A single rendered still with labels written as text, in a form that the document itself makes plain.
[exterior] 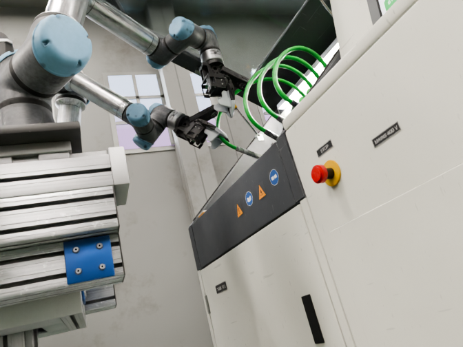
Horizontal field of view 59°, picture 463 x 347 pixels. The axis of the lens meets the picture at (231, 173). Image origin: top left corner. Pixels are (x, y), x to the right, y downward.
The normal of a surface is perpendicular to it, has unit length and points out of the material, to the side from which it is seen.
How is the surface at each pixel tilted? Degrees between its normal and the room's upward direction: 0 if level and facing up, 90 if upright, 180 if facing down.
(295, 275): 90
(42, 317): 90
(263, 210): 90
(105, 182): 90
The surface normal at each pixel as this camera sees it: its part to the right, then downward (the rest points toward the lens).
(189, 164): 0.28, -0.41
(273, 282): -0.88, 0.06
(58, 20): 0.77, -0.30
